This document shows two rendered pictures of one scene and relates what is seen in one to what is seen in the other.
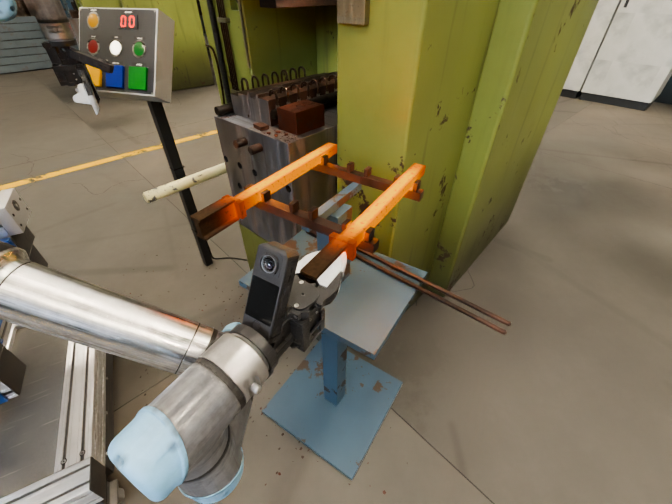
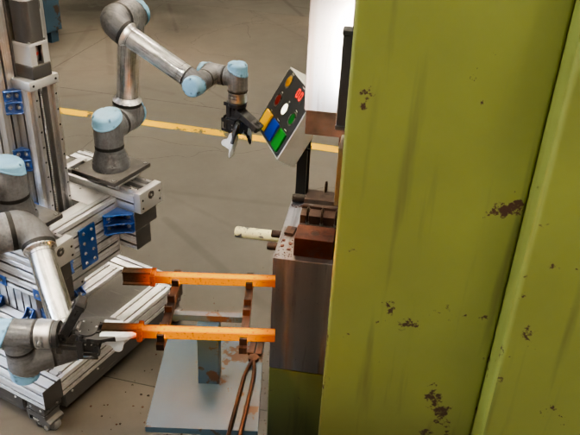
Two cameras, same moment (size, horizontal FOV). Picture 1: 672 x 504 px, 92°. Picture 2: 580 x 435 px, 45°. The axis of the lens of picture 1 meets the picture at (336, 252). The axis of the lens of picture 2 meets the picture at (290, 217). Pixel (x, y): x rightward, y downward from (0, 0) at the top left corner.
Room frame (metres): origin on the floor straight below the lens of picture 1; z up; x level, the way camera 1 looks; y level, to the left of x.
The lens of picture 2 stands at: (-0.07, -1.38, 2.12)
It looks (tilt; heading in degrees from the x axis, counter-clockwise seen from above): 30 degrees down; 56
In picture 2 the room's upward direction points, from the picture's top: 3 degrees clockwise
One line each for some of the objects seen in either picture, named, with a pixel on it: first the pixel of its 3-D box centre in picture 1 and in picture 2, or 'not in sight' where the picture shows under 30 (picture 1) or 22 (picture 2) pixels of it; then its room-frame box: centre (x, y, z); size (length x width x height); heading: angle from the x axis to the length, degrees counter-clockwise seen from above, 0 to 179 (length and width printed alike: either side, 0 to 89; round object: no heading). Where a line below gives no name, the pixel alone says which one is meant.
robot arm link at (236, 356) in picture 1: (238, 366); (46, 334); (0.21, 0.11, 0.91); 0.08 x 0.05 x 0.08; 58
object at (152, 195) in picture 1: (196, 178); (289, 237); (1.27, 0.60, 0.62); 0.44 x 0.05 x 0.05; 138
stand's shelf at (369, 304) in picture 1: (334, 278); (210, 379); (0.61, 0.00, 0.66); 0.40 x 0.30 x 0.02; 57
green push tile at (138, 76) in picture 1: (138, 78); (279, 140); (1.27, 0.70, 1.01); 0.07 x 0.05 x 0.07; 73
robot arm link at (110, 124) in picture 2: not in sight; (109, 127); (0.76, 1.15, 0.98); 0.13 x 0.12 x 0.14; 36
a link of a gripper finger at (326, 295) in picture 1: (319, 290); (99, 336); (0.31, 0.02, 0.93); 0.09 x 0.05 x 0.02; 145
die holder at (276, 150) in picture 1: (313, 166); (361, 291); (1.23, 0.09, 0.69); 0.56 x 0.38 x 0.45; 138
